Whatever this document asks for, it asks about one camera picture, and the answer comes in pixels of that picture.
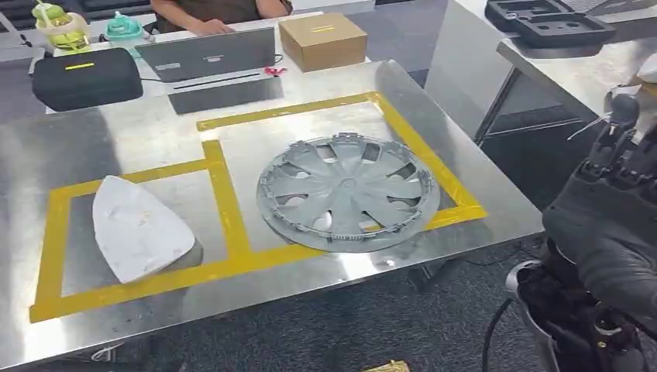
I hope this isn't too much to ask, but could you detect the brown cardboard box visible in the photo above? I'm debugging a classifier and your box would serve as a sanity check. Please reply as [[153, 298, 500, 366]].
[[278, 12, 369, 74]]

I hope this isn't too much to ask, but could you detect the steel workbench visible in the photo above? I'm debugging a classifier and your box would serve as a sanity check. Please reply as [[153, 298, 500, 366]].
[[0, 59, 545, 372]]

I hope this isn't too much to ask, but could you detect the teal drink bottle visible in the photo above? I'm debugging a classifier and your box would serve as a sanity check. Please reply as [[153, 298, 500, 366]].
[[104, 11, 155, 53]]

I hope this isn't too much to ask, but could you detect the green drink bottle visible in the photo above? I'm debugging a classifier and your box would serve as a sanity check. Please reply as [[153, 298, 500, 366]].
[[30, 0, 94, 53]]

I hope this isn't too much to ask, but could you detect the white iron-shaped cover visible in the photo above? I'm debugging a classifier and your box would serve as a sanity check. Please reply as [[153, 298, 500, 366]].
[[92, 175, 204, 285]]

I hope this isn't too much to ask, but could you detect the grey keyboard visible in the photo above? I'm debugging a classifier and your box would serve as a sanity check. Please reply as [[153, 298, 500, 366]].
[[556, 0, 657, 16]]

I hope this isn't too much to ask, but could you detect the white desk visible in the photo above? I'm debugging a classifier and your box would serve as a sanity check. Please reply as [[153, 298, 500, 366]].
[[0, 11, 372, 115]]

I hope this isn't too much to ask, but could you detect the black foam tray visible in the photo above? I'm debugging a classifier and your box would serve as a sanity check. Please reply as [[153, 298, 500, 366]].
[[484, 0, 618, 50]]

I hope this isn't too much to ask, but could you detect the grey laptop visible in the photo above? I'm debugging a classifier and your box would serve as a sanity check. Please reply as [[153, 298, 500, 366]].
[[135, 26, 278, 84]]

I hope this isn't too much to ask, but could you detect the hanging black cable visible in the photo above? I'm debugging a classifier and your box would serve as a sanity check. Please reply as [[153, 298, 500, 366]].
[[481, 296, 514, 372]]

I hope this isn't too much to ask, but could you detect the black soft case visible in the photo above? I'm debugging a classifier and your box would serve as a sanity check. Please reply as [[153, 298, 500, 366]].
[[31, 47, 144, 113]]

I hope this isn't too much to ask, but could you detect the yellow tape outline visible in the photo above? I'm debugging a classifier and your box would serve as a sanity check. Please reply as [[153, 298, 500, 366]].
[[29, 91, 489, 325]]

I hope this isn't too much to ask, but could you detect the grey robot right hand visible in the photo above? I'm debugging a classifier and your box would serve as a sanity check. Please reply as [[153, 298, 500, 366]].
[[542, 92, 657, 335]]

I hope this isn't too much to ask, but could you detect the person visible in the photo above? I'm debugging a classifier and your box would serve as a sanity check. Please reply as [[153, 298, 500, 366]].
[[150, 0, 294, 37]]

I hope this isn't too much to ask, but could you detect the grey metal table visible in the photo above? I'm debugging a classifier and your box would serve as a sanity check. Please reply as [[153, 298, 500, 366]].
[[425, 0, 657, 147]]

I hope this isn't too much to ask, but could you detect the silver plastic hubcap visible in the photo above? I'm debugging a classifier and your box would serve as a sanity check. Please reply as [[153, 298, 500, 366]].
[[256, 132, 442, 254]]

